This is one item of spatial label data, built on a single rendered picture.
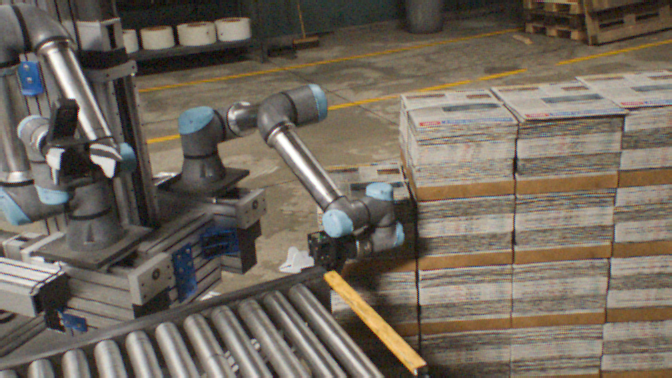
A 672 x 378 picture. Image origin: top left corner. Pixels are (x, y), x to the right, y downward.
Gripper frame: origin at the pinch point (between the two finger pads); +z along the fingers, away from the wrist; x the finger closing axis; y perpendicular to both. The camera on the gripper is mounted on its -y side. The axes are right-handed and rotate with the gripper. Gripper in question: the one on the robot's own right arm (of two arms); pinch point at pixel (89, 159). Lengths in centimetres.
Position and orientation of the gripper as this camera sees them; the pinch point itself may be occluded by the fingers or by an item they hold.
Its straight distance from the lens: 141.9
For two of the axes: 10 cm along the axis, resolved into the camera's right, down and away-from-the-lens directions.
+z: 6.0, 2.8, -7.5
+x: -8.0, 1.5, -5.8
